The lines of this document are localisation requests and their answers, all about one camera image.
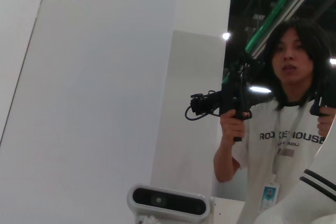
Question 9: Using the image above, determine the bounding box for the person's left hand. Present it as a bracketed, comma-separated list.
[317, 107, 336, 137]

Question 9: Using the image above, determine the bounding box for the black teleoperation handle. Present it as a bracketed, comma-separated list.
[309, 77, 336, 118]
[185, 53, 265, 142]

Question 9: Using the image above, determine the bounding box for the grey lanyard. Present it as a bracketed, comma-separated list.
[271, 105, 308, 180]

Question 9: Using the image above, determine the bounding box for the white ID badge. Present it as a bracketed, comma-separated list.
[258, 180, 281, 214]

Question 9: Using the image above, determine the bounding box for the white robot torso panel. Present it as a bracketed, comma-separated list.
[209, 196, 249, 224]

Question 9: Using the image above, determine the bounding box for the person in white T-shirt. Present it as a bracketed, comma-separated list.
[213, 20, 336, 224]

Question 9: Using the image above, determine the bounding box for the white head depth camera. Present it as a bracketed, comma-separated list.
[127, 183, 211, 222]

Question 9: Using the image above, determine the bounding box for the person's right forearm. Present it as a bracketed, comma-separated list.
[213, 134, 247, 183]

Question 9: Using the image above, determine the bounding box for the person's right hand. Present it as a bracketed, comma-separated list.
[219, 110, 250, 145]

